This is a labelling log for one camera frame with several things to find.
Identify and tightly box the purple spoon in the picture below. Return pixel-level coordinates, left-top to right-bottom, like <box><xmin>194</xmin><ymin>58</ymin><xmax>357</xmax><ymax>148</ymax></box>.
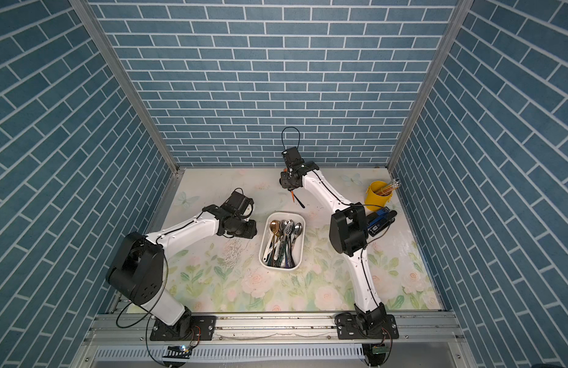
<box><xmin>290</xmin><ymin>190</ymin><xmax>306</xmax><ymax>209</ymax></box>

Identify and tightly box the white plastic storage box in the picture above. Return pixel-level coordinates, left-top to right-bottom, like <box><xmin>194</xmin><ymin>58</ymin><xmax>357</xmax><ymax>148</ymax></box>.
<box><xmin>259</xmin><ymin>212</ymin><xmax>306</xmax><ymax>272</ymax></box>

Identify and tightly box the bronze brown spoon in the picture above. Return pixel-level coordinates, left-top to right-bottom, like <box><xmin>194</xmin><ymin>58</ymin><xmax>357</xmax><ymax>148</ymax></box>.
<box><xmin>263</xmin><ymin>220</ymin><xmax>280</xmax><ymax>265</ymax></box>

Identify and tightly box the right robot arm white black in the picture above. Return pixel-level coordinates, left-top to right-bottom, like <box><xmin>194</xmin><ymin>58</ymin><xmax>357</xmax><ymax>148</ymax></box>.
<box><xmin>279</xmin><ymin>159</ymin><xmax>387</xmax><ymax>334</ymax></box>

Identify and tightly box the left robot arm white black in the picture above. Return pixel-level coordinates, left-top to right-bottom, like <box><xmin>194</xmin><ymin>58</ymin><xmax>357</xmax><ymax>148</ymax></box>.
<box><xmin>106</xmin><ymin>204</ymin><xmax>257</xmax><ymax>329</ymax></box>

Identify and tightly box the floral table mat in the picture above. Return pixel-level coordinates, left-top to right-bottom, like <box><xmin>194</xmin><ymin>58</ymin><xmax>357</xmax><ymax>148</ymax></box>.
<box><xmin>164</xmin><ymin>168</ymin><xmax>441</xmax><ymax>313</ymax></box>

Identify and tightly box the yellow pen cup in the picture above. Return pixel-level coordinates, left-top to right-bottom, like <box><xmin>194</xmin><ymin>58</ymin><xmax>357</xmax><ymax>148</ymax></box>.
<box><xmin>365</xmin><ymin>181</ymin><xmax>393</xmax><ymax>212</ymax></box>

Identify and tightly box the blue black stapler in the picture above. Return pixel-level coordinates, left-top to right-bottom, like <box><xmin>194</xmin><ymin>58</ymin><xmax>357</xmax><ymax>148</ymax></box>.
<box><xmin>366</xmin><ymin>207</ymin><xmax>397</xmax><ymax>237</ymax></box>

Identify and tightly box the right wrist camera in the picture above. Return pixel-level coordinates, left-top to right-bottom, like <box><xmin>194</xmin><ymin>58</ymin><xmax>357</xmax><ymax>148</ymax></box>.
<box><xmin>282</xmin><ymin>147</ymin><xmax>305</xmax><ymax>171</ymax></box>

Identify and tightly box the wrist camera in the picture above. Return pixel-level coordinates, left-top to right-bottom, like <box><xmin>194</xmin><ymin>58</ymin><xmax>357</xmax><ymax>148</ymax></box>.
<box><xmin>221</xmin><ymin>188</ymin><xmax>254</xmax><ymax>219</ymax></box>
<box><xmin>282</xmin><ymin>147</ymin><xmax>305</xmax><ymax>171</ymax></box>

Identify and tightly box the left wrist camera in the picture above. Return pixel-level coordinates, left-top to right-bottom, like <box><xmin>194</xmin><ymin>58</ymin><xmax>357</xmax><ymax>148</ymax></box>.
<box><xmin>221</xmin><ymin>188</ymin><xmax>254</xmax><ymax>219</ymax></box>

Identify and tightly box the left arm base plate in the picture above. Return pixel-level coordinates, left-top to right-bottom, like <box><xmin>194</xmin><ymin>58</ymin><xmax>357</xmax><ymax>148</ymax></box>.
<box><xmin>150</xmin><ymin>314</ymin><xmax>217</xmax><ymax>342</ymax></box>

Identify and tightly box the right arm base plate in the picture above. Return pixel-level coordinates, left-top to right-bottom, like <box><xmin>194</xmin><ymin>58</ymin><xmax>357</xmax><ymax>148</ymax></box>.
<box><xmin>334</xmin><ymin>312</ymin><xmax>400</xmax><ymax>340</ymax></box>

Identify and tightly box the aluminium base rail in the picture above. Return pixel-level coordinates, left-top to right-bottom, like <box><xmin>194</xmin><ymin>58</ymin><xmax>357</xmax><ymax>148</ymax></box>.
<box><xmin>84</xmin><ymin>311</ymin><xmax>465</xmax><ymax>346</ymax></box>

